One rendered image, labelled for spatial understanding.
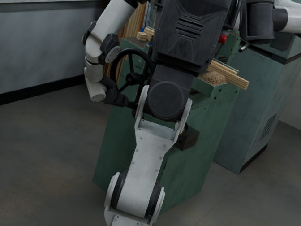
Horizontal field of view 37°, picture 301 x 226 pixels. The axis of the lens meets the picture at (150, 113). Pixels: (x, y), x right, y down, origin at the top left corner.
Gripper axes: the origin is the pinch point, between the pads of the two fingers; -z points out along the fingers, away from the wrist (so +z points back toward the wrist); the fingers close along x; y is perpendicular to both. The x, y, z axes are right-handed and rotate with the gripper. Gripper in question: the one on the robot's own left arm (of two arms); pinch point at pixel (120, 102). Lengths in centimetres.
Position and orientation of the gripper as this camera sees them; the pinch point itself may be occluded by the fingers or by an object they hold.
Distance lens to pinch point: 207.5
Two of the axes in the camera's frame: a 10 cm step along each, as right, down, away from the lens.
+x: 8.7, 1.8, -4.6
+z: -4.0, -2.8, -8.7
